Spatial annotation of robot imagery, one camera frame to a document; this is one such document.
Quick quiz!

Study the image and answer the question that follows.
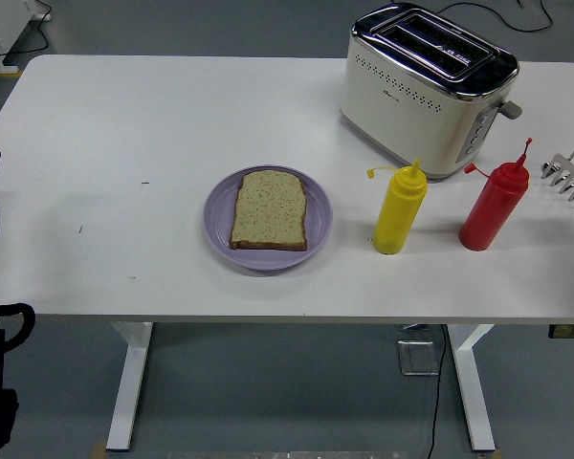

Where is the red squeeze bottle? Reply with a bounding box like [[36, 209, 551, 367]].
[[458, 137, 534, 252]]

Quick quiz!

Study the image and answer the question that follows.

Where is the bread slice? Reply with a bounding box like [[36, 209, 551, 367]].
[[229, 169, 309, 251]]

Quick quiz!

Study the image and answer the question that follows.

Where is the white equipment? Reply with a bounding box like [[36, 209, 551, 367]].
[[0, 0, 53, 76]]

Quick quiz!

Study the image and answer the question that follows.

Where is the white table leg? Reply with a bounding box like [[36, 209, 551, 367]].
[[447, 323, 497, 453], [105, 322, 154, 452]]

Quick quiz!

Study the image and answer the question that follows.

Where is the purple plate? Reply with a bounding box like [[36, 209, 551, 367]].
[[203, 164, 334, 273]]

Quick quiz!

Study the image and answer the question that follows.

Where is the yellow squeeze bottle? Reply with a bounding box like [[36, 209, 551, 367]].
[[365, 159, 430, 255]]

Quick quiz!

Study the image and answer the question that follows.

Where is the cream and chrome toaster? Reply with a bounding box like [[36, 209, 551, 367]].
[[339, 2, 524, 184]]

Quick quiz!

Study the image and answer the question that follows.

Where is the metal floor socket plate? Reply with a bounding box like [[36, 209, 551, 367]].
[[396, 339, 440, 378]]

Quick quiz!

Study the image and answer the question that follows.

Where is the black equipment cable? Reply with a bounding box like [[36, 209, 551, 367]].
[[0, 0, 53, 66]]

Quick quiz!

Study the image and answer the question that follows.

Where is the black floor cable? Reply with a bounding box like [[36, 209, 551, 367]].
[[427, 324, 449, 459]]

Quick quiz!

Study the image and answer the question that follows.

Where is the black toaster cord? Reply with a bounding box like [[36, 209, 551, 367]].
[[433, 0, 554, 33]]

